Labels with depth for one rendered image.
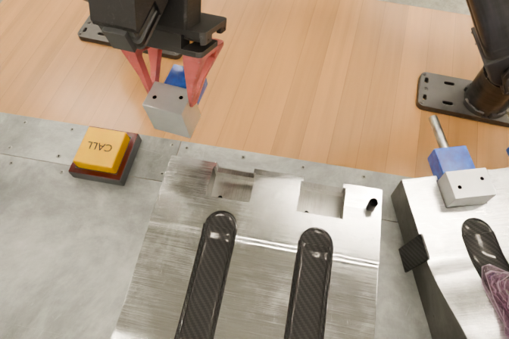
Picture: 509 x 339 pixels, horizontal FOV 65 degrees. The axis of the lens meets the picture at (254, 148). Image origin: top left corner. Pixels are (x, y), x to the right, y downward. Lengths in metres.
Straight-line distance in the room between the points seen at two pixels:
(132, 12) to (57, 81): 0.44
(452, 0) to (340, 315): 1.90
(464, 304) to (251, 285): 0.22
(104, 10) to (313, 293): 0.34
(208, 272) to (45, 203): 0.29
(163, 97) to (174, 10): 0.11
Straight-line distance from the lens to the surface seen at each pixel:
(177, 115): 0.46
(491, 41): 0.57
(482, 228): 0.56
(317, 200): 0.51
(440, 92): 0.71
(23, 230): 0.65
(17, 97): 0.79
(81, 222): 0.62
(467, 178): 0.55
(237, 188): 0.51
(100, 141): 0.62
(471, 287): 0.52
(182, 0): 0.40
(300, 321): 0.45
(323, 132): 0.63
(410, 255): 0.55
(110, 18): 0.36
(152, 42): 0.44
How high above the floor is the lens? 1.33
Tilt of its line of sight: 61 degrees down
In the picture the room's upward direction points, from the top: 4 degrees counter-clockwise
